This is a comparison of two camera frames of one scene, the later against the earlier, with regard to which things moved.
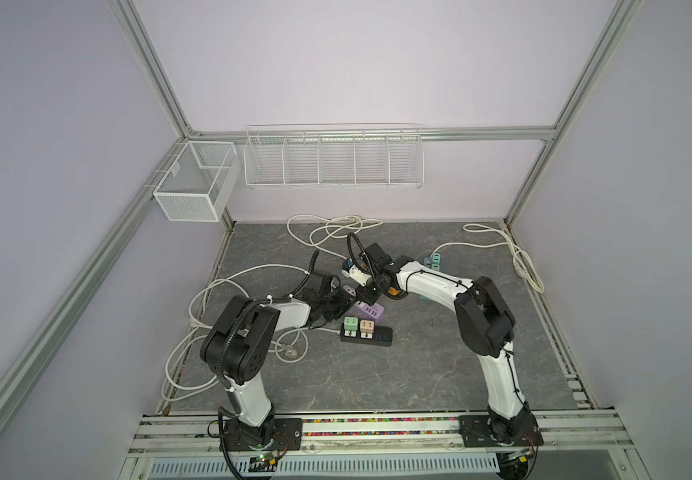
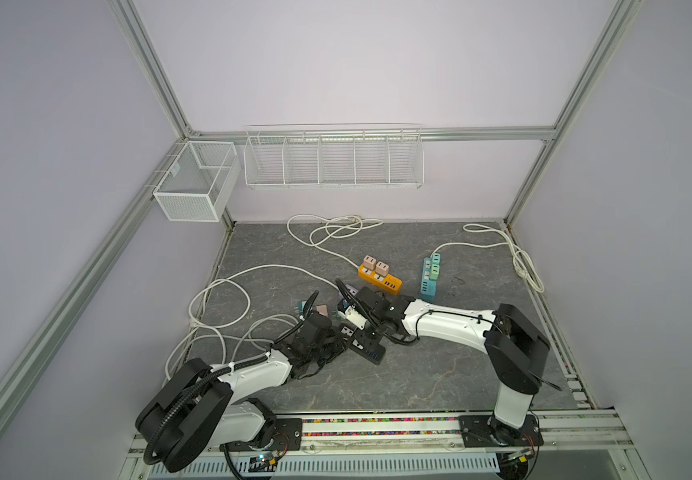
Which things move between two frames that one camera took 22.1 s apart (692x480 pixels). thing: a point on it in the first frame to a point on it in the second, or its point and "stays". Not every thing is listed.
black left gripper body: x=334 y=305 to x=331 y=347
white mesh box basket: x=198 y=183 stays
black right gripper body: x=371 y=291 to x=366 y=337
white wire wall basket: x=325 y=155 stays
